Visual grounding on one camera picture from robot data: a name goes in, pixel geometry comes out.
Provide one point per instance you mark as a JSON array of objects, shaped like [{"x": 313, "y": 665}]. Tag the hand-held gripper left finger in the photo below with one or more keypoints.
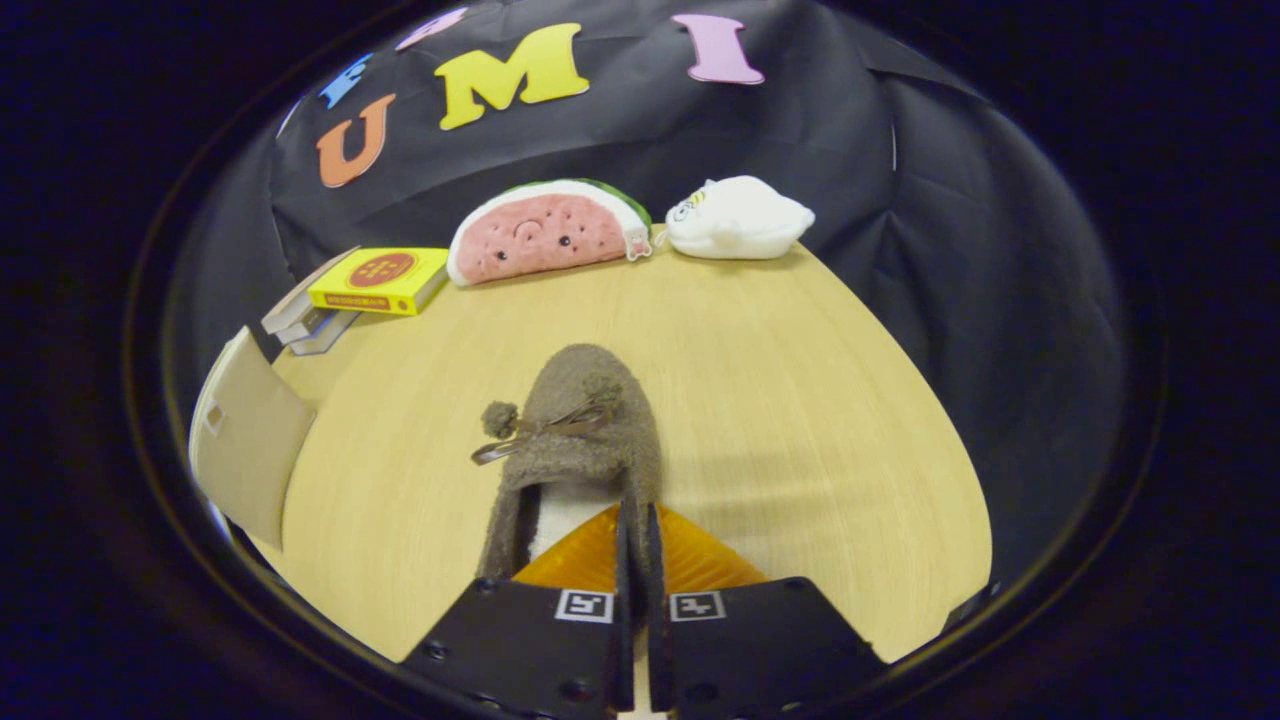
[{"x": 520, "y": 650}]

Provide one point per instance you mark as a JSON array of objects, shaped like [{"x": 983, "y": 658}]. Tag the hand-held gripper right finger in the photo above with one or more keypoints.
[{"x": 760, "y": 650}]

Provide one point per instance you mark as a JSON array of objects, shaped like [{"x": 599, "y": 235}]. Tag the brown fuzzy shoe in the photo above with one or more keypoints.
[{"x": 585, "y": 450}]

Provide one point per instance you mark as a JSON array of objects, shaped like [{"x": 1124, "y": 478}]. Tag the cream storage box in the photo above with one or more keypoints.
[{"x": 250, "y": 440}]

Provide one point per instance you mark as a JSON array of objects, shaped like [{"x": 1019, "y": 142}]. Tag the grey blue book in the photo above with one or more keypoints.
[{"x": 325, "y": 335}]

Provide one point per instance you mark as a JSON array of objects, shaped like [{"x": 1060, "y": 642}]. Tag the yellow book with red circle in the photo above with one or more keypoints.
[{"x": 380, "y": 280}]

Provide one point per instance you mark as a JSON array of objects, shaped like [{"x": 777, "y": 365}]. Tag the beige book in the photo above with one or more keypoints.
[{"x": 290, "y": 310}]

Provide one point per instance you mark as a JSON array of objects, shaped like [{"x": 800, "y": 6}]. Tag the watermelon slice plush toy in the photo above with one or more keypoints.
[{"x": 540, "y": 235}]

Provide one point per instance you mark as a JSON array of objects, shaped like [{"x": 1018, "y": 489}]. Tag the white plush toy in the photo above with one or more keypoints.
[{"x": 740, "y": 220}]

